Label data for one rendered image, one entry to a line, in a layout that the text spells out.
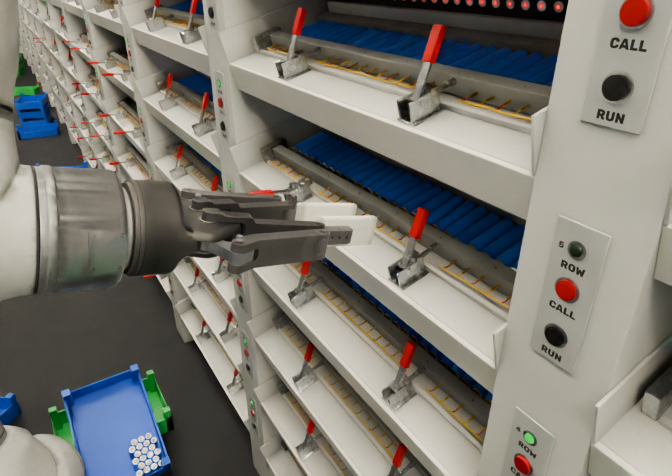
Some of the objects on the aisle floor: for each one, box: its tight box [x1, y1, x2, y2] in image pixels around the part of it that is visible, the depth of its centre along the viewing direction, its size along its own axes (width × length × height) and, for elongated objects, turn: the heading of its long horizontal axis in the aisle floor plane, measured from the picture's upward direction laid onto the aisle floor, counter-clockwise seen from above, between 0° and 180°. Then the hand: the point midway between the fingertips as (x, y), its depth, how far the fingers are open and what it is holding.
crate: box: [61, 364, 171, 476], centre depth 137 cm, size 30×20×8 cm
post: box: [199, 0, 330, 476], centre depth 102 cm, size 20×9×173 cm, turn 123°
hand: (335, 223), depth 50 cm, fingers open, 3 cm apart
